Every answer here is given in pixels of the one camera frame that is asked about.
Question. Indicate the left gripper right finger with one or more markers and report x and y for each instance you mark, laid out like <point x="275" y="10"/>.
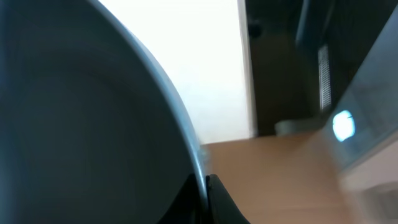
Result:
<point x="222" y="208"/>

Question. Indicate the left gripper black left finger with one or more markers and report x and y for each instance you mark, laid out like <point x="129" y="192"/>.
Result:
<point x="186" y="208"/>

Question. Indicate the dark blue plate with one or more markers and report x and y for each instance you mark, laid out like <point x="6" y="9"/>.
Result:
<point x="92" y="129"/>

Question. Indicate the clear plastic bin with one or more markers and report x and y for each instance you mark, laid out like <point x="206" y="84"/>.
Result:
<point x="362" y="133"/>

